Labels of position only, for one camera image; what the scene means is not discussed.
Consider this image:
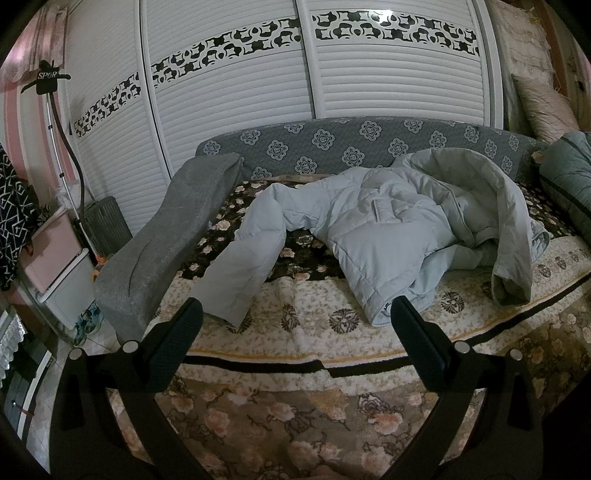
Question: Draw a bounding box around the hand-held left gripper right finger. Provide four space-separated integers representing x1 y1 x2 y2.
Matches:
390 295 544 480

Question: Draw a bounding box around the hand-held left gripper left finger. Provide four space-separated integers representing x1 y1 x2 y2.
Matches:
50 298 206 480

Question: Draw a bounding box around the light blue puffer jacket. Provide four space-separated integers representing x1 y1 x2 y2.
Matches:
190 148 551 329

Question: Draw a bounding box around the grey sofa armrest cushion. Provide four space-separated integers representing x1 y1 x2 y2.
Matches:
93 152 244 349

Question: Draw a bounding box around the pair of teal shoes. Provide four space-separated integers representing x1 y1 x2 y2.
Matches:
73 302 102 347

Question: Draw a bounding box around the white storage box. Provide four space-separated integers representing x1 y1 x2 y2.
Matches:
37 247 100 330

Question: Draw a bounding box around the black ribbed heater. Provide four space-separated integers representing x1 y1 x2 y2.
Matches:
84 196 133 257

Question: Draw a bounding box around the white lace cloth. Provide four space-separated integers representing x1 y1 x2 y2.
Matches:
0 309 26 370

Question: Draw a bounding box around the black white patterned cloth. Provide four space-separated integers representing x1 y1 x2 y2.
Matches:
0 143 40 291

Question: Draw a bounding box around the grey patterned sofa backrest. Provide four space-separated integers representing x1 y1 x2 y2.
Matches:
195 116 550 185

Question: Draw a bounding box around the white metal pole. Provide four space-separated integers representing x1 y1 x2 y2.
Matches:
46 92 100 257

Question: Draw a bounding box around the white louvred sliding wardrobe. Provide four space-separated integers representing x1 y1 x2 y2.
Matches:
62 0 509 236

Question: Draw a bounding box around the beige pillow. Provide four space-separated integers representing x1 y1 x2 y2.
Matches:
512 74 580 145

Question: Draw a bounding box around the black gooseneck phone holder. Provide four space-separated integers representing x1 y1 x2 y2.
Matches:
21 59 109 259

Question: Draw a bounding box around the beige quilted bedding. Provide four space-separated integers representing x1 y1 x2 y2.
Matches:
489 0 555 93

